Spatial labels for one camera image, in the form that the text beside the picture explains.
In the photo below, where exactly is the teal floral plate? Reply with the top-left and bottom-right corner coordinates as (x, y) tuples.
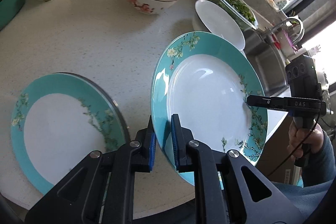
(150, 31), (268, 185)
(11, 73), (126, 194)

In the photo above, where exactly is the plain white bowl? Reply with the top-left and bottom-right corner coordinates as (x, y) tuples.
(192, 0), (245, 51)

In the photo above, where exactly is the person right hand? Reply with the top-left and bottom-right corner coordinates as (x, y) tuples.
(287, 122), (324, 153)

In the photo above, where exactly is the steel sink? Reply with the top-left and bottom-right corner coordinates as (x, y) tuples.
(243, 30), (288, 97)

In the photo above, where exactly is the chrome faucet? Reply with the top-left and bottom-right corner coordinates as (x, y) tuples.
(260, 17), (305, 46)

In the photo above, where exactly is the glass dish with greens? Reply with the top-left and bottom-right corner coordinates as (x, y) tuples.
(208, 0), (258, 31)

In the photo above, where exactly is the black cable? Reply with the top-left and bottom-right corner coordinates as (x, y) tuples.
(267, 83), (336, 177)

